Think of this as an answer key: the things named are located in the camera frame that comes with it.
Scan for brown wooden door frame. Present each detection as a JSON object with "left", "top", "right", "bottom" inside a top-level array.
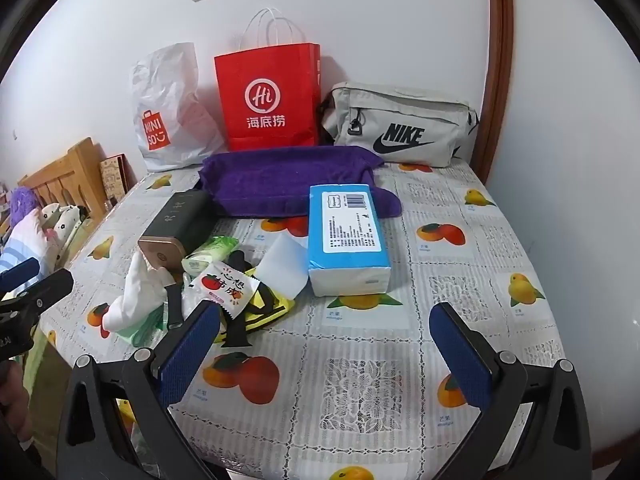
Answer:
[{"left": 472, "top": 0, "right": 515, "bottom": 186}]

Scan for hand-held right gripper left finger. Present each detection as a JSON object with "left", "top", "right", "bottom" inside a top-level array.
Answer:
[{"left": 56, "top": 301, "right": 223, "bottom": 480}]

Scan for white green tissue packet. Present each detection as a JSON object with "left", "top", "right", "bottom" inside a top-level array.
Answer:
[{"left": 181, "top": 236, "right": 240, "bottom": 276}]

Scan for white paper piece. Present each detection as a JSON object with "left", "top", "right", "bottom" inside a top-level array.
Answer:
[{"left": 260, "top": 236, "right": 308, "bottom": 296}]

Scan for grey waist bag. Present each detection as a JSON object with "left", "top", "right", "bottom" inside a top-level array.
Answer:
[{"left": 320, "top": 81, "right": 480, "bottom": 167}]

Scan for white cotton glove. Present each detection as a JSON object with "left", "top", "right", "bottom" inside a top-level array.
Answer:
[
  {"left": 101, "top": 292, "right": 166, "bottom": 333},
  {"left": 122, "top": 251, "right": 173, "bottom": 311}
]

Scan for wooden headboard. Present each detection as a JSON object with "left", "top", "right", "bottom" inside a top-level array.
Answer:
[{"left": 17, "top": 137, "right": 108, "bottom": 221}]

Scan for white plastic shopping bag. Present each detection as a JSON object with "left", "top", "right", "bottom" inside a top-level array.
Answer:
[{"left": 131, "top": 42, "right": 228, "bottom": 172}]

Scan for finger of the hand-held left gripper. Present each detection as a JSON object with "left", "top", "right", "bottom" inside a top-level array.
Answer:
[
  {"left": 0, "top": 257, "right": 41, "bottom": 291},
  {"left": 0, "top": 268, "right": 75, "bottom": 319}
]

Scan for red paper bag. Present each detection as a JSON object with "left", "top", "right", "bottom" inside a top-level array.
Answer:
[{"left": 214, "top": 8, "right": 322, "bottom": 152}]

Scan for patterned book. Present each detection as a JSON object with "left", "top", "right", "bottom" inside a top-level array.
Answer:
[{"left": 99, "top": 154, "right": 138, "bottom": 206}]

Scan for purple towel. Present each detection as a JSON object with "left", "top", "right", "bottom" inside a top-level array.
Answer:
[{"left": 198, "top": 146, "right": 404, "bottom": 220}]

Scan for dotted white pillows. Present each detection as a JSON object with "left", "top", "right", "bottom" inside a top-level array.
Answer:
[{"left": 40, "top": 202, "right": 83, "bottom": 261}]

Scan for black watch strap with holes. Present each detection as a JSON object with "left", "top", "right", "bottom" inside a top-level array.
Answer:
[{"left": 220, "top": 317, "right": 252, "bottom": 351}]

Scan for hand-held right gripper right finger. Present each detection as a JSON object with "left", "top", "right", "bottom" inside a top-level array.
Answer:
[{"left": 429, "top": 301, "right": 593, "bottom": 480}]

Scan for person's left hand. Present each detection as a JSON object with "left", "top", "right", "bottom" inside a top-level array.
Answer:
[{"left": 0, "top": 360, "right": 32, "bottom": 443}]

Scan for fruit print tablecloth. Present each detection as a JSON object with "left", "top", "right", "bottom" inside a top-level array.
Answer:
[{"left": 37, "top": 162, "right": 568, "bottom": 480}]

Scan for purple plush toy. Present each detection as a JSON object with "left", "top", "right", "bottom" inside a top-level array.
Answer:
[{"left": 9, "top": 186, "right": 40, "bottom": 226}]

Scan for dark green box gold end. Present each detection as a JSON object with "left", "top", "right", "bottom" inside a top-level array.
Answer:
[{"left": 138, "top": 190, "right": 217, "bottom": 273}]

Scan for persimmon print packet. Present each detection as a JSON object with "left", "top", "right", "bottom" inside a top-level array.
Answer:
[{"left": 191, "top": 260, "right": 260, "bottom": 318}]

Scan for blue tissue pack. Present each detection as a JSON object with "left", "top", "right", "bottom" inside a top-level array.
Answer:
[{"left": 306, "top": 183, "right": 392, "bottom": 297}]

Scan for yellow pouch black straps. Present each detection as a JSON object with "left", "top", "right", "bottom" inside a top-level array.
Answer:
[{"left": 212, "top": 255, "right": 296, "bottom": 346}]

